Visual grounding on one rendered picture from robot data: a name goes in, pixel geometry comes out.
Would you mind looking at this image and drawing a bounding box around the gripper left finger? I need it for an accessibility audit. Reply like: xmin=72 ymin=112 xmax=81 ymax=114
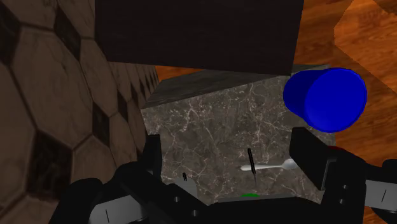
xmin=48 ymin=134 xmax=209 ymax=224

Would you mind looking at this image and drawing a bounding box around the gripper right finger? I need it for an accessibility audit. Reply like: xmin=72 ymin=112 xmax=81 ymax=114
xmin=289 ymin=126 xmax=397 ymax=224

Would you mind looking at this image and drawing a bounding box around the silver spoon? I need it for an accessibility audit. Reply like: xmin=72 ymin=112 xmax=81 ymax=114
xmin=240 ymin=158 xmax=300 ymax=172

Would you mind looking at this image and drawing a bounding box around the blue cup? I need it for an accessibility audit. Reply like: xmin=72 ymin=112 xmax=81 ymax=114
xmin=282 ymin=67 xmax=368 ymax=134

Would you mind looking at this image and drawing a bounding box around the black pen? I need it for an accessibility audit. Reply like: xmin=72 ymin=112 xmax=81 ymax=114
xmin=246 ymin=148 xmax=258 ymax=188

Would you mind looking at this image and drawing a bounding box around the grey tool with black handle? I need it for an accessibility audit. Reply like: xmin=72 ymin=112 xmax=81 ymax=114
xmin=174 ymin=172 xmax=199 ymax=200

